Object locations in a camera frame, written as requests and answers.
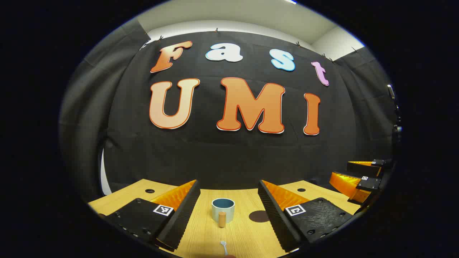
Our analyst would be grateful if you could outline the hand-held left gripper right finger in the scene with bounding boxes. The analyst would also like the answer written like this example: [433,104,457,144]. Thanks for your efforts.
[257,180,354,252]

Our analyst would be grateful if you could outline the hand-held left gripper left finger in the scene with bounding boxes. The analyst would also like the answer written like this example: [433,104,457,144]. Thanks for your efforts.
[98,179,201,251]

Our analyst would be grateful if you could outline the dark brown round coaster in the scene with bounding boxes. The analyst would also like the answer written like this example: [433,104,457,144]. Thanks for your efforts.
[249,210,270,223]

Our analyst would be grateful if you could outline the pale blue cup wooden handle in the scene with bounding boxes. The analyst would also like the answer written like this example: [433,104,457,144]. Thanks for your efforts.
[211,198,236,228]

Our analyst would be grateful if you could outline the wooden desktop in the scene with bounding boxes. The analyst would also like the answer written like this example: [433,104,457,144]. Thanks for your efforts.
[88,178,363,258]

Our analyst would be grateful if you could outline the black backdrop cloth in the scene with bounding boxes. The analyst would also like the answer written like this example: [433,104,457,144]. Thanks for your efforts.
[59,18,395,201]

